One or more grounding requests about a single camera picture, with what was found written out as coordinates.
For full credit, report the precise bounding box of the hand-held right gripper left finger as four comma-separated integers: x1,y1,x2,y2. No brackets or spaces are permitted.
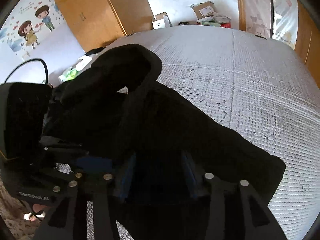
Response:
32,154,137,240

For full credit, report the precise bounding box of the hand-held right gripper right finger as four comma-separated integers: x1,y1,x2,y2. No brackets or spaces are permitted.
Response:
180,151,288,240

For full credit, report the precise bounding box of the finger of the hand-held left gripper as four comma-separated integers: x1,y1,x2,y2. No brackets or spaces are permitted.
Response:
56,156,113,181
41,138,86,156

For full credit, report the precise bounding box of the black garment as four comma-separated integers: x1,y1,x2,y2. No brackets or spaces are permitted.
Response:
49,44,287,240

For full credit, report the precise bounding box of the person's foot in sandal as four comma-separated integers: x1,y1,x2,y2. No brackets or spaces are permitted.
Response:
24,204,47,221

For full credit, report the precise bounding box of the bright green packet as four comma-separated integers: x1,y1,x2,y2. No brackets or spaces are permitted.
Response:
59,66,80,82

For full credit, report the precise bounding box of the white paper packet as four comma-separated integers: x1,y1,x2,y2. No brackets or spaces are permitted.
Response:
75,55,93,70

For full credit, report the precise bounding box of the floral patterned clothing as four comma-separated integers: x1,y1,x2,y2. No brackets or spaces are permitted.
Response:
0,177,34,240

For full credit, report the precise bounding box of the silver quilted mat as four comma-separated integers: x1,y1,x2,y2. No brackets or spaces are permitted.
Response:
54,26,320,240

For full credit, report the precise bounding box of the pale green packet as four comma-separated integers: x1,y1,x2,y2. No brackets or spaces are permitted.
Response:
197,20,220,27

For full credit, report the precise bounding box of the white box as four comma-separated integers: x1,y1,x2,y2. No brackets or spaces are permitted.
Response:
152,12,173,30

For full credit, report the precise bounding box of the white plastic bag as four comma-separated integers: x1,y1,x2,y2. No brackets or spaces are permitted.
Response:
211,14,232,23

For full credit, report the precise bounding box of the open cardboard box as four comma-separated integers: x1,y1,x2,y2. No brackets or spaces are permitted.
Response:
189,0,216,20

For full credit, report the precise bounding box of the wooden door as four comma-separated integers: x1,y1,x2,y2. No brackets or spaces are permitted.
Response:
294,0,320,90

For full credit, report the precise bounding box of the printed plastic door curtain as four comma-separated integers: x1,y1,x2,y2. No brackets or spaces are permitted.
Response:
241,0,299,47

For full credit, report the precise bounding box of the black curtain strip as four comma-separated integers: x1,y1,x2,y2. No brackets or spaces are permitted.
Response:
266,0,275,39

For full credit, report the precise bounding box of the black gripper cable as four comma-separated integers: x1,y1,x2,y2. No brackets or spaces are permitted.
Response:
4,58,49,84

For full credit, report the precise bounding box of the cartoon children wall sticker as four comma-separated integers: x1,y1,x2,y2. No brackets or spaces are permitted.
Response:
0,0,65,55

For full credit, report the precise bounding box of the wooden door frame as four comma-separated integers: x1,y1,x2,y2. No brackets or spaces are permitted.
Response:
234,0,248,32

